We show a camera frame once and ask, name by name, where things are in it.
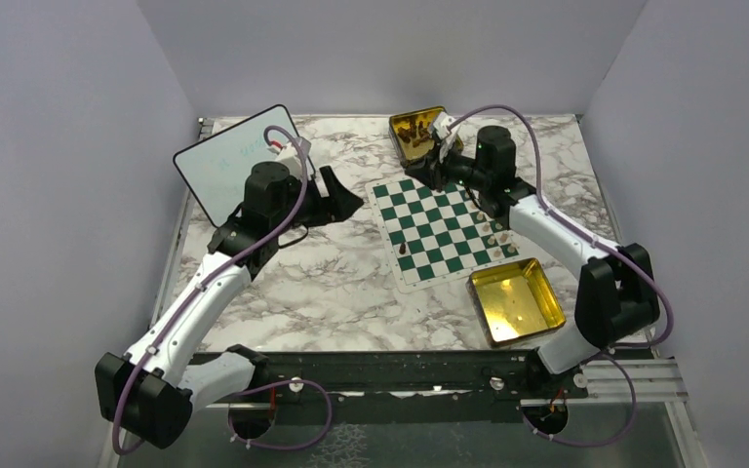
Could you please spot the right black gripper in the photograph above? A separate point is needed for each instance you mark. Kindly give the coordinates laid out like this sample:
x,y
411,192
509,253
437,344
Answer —
x,y
428,171

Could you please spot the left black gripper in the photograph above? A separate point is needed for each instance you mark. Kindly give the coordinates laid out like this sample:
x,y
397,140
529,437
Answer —
x,y
340,204

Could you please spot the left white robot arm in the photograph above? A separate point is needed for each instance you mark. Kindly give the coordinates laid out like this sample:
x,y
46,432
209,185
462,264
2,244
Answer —
x,y
153,389

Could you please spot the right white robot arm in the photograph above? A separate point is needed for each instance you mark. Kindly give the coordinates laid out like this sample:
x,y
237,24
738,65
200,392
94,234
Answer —
x,y
614,297

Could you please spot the tin with dark pieces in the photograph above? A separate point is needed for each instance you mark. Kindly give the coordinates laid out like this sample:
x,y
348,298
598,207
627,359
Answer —
x,y
408,155

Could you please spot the dark pieces in tin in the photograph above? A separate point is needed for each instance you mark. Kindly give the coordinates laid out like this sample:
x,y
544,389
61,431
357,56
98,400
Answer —
x,y
413,132

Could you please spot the green white chess board mat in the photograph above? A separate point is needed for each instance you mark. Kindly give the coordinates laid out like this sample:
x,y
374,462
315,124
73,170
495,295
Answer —
x,y
443,244

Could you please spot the white chess pieces group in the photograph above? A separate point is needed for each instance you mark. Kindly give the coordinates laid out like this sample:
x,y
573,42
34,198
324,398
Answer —
x,y
497,240

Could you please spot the small whiteboard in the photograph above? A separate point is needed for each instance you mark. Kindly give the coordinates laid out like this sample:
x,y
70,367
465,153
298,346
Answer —
x,y
216,169

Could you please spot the empty gold tin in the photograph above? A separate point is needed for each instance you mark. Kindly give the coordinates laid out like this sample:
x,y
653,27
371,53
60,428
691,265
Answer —
x,y
514,302

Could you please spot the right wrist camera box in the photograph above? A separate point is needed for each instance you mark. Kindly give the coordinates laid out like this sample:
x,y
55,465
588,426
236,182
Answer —
x,y
444,126

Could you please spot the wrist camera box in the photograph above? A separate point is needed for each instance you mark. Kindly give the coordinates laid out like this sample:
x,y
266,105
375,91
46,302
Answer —
x,y
444,126
289,157

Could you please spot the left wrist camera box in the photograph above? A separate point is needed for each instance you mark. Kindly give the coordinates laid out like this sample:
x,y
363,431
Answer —
x,y
289,157

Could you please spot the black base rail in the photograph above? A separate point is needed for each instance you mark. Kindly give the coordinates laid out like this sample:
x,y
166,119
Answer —
x,y
378,387

